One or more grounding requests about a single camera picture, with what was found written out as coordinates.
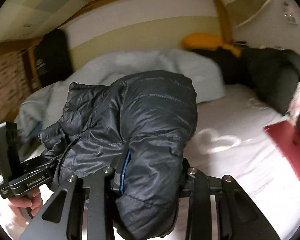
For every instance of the white wall socket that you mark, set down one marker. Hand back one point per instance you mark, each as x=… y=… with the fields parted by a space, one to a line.
x=289 y=16

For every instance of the black coat on bed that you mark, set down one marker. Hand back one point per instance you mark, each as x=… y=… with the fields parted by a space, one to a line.
x=271 y=73

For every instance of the red laptop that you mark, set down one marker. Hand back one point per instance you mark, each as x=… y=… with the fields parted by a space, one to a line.
x=287 y=138

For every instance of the orange pillow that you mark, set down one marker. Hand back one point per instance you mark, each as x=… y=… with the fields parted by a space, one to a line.
x=209 y=42

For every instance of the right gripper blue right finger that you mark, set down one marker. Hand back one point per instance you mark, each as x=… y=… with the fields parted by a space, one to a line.
x=238 y=217

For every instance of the brown checkered curtain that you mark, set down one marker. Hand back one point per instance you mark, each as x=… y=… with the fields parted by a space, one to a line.
x=14 y=86

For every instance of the black hanging garment bag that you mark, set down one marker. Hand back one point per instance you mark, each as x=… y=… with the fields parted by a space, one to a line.
x=52 y=58

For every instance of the light blue floral duvet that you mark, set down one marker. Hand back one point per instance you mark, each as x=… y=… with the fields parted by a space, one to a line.
x=44 y=107

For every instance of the wooden bunk bed frame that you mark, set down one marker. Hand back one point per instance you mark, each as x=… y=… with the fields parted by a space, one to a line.
x=110 y=25

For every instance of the dark grey puffer jacket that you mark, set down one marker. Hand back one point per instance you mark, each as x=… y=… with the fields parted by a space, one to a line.
x=153 y=115

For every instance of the person's left hand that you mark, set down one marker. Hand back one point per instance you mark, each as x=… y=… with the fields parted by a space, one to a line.
x=34 y=202

